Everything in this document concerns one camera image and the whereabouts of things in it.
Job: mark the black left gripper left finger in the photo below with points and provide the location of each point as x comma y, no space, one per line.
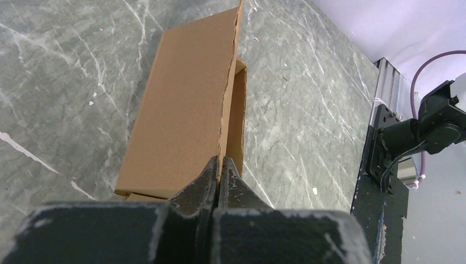
173,231

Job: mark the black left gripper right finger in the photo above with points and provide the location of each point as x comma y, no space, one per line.
246,230

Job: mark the brown cardboard box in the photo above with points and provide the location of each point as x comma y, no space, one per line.
192,110

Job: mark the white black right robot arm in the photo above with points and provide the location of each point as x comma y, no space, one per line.
440,123

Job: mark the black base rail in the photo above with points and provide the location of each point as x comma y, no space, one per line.
381,214

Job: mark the aluminium frame rail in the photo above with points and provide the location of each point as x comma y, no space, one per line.
387,87

